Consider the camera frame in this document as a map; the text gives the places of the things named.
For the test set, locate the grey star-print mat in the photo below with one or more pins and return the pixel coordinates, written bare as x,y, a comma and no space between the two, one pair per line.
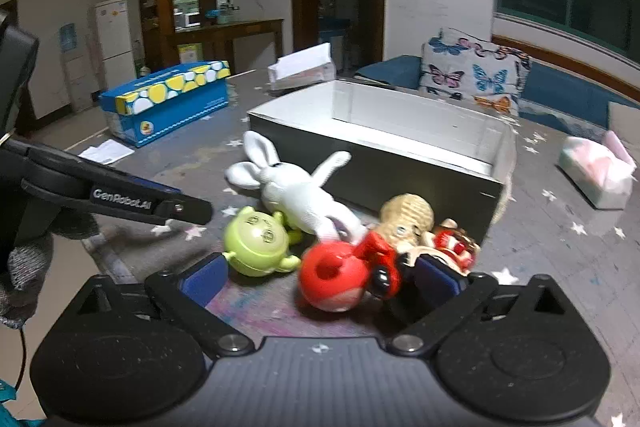
550,252

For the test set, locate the blue yellow dotted carton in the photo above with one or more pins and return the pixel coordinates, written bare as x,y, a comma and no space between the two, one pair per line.
165,104

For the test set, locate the plain white pillow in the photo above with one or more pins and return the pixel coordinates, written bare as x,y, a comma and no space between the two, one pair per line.
625,122

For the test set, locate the water dispenser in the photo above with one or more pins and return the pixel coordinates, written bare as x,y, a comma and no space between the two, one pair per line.
70,67

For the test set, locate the white refrigerator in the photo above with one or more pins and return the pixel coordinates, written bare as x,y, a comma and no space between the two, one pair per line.
115,37

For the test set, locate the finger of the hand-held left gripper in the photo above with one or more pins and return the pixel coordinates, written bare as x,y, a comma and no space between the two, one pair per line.
125,202
150,185

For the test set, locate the white paper sheet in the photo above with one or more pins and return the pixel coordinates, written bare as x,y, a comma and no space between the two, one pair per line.
105,152

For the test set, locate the person's left hand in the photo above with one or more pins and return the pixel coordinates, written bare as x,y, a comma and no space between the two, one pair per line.
25,269

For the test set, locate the white storage bin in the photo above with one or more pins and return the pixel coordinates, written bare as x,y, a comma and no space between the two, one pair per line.
400,177

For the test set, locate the small red white figurine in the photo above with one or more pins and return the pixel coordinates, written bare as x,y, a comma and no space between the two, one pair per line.
452,244

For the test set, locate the pink green tissue pack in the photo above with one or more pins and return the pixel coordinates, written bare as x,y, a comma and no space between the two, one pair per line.
595,174

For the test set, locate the yellow green carton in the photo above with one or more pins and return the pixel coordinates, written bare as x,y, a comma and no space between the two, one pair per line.
190,53

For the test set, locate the butterfly print pillow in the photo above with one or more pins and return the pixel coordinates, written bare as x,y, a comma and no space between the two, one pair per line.
475,74

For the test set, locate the blue sofa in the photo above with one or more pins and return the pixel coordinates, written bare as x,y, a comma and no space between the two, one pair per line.
560,92

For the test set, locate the white rabbit plush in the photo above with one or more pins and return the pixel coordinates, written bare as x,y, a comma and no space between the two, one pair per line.
295,194

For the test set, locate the tan peanut toy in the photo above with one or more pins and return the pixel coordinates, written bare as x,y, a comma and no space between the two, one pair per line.
405,217

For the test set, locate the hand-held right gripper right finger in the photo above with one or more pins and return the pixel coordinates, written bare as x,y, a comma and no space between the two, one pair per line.
440,281

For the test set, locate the white open tissue box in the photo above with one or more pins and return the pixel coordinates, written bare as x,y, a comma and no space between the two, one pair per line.
302,72

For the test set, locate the green alien toy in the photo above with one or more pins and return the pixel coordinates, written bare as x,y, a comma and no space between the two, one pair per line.
252,238

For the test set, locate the dark wooden side table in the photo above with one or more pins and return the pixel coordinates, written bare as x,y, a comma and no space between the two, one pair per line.
235,29

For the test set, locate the red ball toy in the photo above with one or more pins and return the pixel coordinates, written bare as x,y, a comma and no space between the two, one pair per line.
330,278

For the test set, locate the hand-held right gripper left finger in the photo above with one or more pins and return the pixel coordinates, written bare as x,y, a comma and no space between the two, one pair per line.
205,278

